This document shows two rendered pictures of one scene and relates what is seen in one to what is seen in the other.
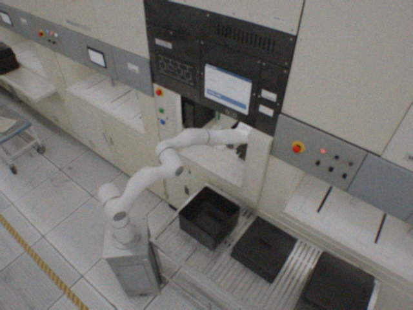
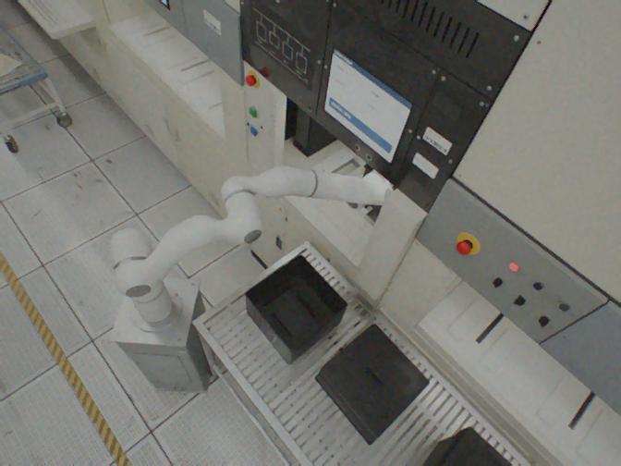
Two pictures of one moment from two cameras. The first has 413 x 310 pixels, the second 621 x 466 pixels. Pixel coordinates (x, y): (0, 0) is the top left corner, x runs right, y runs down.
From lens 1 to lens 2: 0.37 m
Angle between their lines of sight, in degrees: 11
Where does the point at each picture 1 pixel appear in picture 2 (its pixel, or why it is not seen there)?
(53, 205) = (69, 217)
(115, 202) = (134, 268)
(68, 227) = (86, 258)
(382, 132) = not seen: outside the picture
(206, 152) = not seen: hidden behind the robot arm
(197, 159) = (299, 203)
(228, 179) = (341, 250)
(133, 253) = (161, 341)
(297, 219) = (439, 346)
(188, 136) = (277, 181)
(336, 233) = (502, 389)
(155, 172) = (212, 231)
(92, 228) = not seen: hidden behind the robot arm
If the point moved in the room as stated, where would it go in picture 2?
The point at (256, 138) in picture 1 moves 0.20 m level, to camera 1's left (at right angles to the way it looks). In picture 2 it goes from (395, 208) to (329, 193)
